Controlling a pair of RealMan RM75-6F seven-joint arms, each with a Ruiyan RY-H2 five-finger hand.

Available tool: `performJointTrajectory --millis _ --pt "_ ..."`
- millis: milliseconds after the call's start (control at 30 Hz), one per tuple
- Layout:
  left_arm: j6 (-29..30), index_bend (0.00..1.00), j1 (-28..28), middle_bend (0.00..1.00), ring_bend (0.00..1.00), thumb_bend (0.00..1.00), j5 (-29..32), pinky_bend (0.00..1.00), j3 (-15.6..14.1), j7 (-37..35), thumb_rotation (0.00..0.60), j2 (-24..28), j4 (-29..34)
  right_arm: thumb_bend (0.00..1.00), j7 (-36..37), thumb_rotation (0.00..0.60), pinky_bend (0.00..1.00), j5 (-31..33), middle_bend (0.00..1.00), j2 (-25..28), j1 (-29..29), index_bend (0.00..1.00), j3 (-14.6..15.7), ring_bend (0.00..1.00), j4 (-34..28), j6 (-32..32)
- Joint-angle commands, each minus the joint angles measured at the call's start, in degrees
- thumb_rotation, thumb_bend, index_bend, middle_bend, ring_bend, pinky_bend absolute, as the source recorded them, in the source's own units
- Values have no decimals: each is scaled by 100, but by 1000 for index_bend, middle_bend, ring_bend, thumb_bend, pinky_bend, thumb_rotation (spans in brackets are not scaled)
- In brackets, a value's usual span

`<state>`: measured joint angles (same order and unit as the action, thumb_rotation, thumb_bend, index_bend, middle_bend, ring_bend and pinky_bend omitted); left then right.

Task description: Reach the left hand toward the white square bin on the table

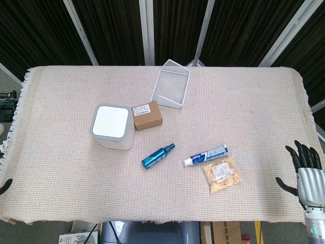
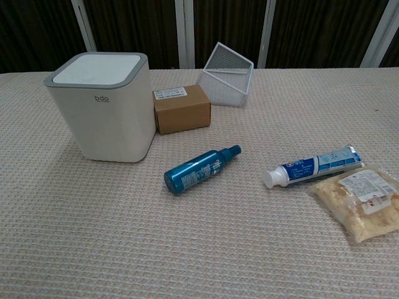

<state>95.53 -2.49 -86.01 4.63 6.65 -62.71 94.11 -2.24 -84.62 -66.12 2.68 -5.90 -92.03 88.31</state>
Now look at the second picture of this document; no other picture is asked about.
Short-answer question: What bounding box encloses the white metal frame post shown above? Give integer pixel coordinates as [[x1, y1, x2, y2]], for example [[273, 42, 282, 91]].
[[363, 0, 398, 68], [174, 0, 196, 69], [257, 0, 281, 69], [70, 0, 97, 57]]

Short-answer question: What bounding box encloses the brown cardboard box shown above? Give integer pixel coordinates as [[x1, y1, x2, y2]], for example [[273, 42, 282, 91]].
[[152, 84, 212, 135]]

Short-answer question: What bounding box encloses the beige woven tablecloth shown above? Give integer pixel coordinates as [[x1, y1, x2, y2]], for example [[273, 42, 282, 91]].
[[0, 66, 399, 299]]

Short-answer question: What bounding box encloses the teal spray bottle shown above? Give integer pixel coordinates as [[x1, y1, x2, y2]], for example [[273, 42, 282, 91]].
[[163, 144, 243, 196]]

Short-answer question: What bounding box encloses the blue white toothpaste tube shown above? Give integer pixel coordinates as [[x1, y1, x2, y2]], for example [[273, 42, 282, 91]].
[[262, 145, 365, 189]]

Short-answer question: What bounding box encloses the white trash bin grey rim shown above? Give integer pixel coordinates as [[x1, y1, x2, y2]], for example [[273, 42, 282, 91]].
[[43, 52, 156, 163]]

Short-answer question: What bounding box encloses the clear bagged food packet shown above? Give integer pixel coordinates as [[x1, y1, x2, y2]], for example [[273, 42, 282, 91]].
[[306, 163, 399, 244]]

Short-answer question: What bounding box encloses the white mesh wire basket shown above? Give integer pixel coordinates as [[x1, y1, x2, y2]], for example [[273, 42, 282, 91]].
[[201, 42, 254, 106]]

